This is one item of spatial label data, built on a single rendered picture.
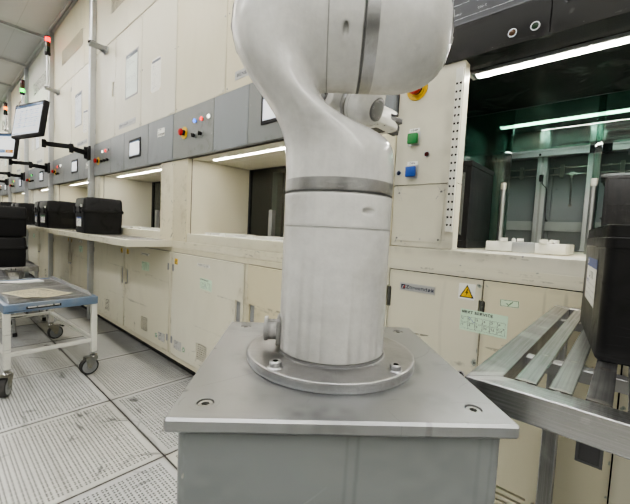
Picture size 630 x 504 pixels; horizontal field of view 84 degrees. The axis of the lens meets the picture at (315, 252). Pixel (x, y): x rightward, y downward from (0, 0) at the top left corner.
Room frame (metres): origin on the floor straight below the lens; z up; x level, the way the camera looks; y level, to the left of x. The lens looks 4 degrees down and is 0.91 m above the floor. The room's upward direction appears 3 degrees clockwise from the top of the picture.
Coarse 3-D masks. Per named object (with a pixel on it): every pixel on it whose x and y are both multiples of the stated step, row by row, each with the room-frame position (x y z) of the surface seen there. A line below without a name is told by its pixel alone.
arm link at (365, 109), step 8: (352, 96) 0.75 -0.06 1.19; (360, 96) 0.72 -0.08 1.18; (368, 96) 0.72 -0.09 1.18; (376, 96) 0.73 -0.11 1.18; (384, 96) 0.75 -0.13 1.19; (344, 104) 0.76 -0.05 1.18; (352, 104) 0.75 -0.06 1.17; (360, 104) 0.73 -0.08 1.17; (368, 104) 0.73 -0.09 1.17; (376, 104) 0.74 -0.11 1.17; (384, 104) 0.76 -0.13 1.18; (344, 112) 0.77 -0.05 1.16; (352, 112) 0.75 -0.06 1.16; (360, 112) 0.74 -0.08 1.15; (368, 112) 0.74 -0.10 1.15; (376, 112) 0.75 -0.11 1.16; (360, 120) 0.75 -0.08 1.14; (368, 120) 0.75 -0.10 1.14; (376, 120) 0.76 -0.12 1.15
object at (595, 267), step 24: (600, 240) 0.48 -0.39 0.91; (624, 240) 0.42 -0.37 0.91; (600, 264) 0.47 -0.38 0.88; (624, 264) 0.42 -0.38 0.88; (600, 288) 0.45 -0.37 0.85; (624, 288) 0.42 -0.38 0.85; (600, 312) 0.44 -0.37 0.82; (624, 312) 0.42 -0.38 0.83; (600, 336) 0.44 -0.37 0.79; (624, 336) 0.42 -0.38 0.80; (624, 360) 0.42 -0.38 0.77
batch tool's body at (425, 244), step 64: (576, 0) 0.84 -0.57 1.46; (448, 64) 1.04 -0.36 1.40; (512, 64) 1.00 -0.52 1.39; (576, 64) 1.01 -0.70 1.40; (448, 128) 1.03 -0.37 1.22; (512, 128) 1.37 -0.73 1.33; (576, 128) 1.23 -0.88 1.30; (448, 192) 1.01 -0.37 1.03; (448, 256) 1.00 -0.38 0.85; (512, 256) 0.90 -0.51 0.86; (576, 256) 1.00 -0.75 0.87; (448, 320) 1.00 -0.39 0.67; (512, 320) 0.89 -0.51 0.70; (512, 448) 0.87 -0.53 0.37; (576, 448) 0.79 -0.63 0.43
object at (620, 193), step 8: (608, 176) 1.10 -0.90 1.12; (616, 176) 1.09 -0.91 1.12; (624, 176) 1.08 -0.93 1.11; (608, 184) 1.10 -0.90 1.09; (616, 184) 1.09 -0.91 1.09; (624, 184) 1.08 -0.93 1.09; (608, 192) 1.10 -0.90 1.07; (616, 192) 1.09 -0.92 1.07; (624, 192) 1.08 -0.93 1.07; (608, 200) 1.10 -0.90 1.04; (616, 200) 1.09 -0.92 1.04; (624, 200) 1.07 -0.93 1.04; (608, 208) 1.10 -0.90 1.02; (616, 208) 1.09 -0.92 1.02; (624, 208) 1.07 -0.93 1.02; (608, 216) 1.10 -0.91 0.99; (616, 216) 1.08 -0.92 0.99; (624, 216) 1.07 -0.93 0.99
